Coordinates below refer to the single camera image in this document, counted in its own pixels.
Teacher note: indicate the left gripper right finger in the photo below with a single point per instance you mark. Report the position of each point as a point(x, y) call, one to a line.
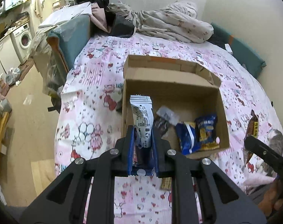
point(201, 191)

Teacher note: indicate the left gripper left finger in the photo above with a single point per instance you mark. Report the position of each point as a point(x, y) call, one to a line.
point(84, 191)

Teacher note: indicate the brown chocolate bar wrapper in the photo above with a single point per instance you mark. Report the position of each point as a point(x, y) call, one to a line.
point(252, 130)

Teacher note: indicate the white blue snack packet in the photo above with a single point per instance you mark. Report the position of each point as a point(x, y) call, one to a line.
point(141, 156)

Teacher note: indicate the yellow checkered wafer packet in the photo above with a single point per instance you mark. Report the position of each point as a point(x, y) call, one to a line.
point(166, 184)

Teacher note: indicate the blue yellow snack bag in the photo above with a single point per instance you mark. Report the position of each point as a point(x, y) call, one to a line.
point(206, 132)
point(187, 137)

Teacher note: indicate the dark chocolate clear packet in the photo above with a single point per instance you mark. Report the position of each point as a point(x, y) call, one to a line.
point(161, 125)

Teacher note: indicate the grey white cat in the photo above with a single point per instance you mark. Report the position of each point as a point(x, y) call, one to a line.
point(275, 142)

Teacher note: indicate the pink cartoon bed sheet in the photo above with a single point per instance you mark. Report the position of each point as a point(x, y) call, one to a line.
point(90, 124)

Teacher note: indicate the brown cardboard box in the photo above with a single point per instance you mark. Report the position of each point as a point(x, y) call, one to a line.
point(187, 88)

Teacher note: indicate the teal headboard cushion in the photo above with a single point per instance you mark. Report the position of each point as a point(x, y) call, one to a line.
point(246, 56)

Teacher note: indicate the white plastic bag on floor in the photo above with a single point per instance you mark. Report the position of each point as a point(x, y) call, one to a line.
point(13, 76)

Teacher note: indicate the teal side cushion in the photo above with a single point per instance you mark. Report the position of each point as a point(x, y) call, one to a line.
point(67, 41)

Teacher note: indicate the white washing machine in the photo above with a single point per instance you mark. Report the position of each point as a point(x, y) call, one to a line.
point(21, 39)

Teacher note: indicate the crumpled beige blanket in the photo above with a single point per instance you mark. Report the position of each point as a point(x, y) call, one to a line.
point(177, 21)

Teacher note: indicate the pink garment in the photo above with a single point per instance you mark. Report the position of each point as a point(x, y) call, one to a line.
point(98, 18)

